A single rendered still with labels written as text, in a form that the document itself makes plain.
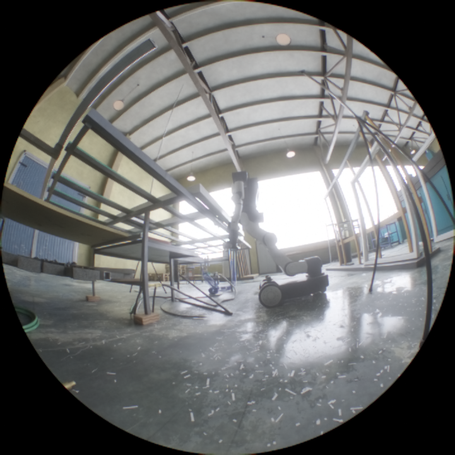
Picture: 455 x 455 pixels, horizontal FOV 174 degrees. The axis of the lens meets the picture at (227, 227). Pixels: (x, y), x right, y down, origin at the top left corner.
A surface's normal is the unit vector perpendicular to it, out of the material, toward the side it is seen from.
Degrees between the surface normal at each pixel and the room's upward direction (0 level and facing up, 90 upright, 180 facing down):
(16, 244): 90
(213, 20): 180
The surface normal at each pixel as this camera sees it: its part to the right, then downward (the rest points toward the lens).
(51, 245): 0.95, -0.17
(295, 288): -0.22, -0.27
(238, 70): 0.09, 0.95
